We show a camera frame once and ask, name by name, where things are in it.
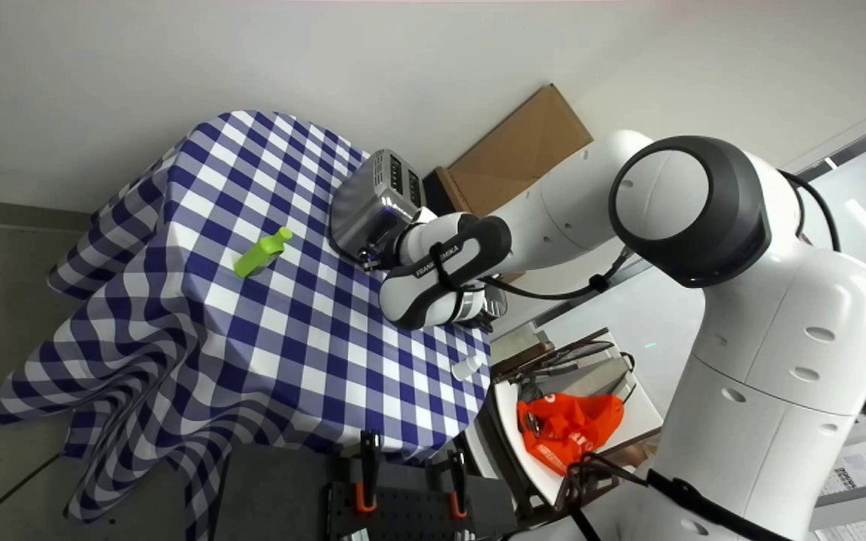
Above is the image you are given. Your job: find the white side table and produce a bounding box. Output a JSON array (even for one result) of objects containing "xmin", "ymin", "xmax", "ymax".
[{"xmin": 465, "ymin": 263, "xmax": 706, "ymax": 508}]

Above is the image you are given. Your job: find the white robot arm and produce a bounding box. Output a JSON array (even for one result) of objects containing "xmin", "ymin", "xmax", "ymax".
[{"xmin": 378, "ymin": 130, "xmax": 866, "ymax": 541}]

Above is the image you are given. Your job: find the brown cardboard box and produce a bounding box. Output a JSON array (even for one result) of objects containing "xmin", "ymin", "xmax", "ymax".
[{"xmin": 429, "ymin": 84, "xmax": 594, "ymax": 213}]

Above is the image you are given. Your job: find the blue white checkered tablecloth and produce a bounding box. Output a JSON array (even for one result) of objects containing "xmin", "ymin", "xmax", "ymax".
[{"xmin": 0, "ymin": 111, "xmax": 491, "ymax": 541}]

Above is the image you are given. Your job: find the black orange clamp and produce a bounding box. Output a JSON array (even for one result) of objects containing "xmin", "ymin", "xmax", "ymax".
[{"xmin": 352, "ymin": 433, "xmax": 381, "ymax": 514}]

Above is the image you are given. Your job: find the silver toaster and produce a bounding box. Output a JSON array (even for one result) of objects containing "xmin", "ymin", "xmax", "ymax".
[{"xmin": 328, "ymin": 151, "xmax": 423, "ymax": 271}]

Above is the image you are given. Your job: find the green rectangular sponge block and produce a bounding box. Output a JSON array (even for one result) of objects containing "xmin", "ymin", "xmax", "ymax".
[{"xmin": 236, "ymin": 227, "xmax": 292, "ymax": 276}]

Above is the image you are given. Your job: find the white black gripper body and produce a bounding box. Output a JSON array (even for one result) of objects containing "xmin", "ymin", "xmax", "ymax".
[{"xmin": 378, "ymin": 213, "xmax": 512, "ymax": 332}]

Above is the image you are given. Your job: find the orange plastic bag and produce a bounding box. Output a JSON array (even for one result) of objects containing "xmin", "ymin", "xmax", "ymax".
[{"xmin": 516, "ymin": 390, "xmax": 625, "ymax": 475}]

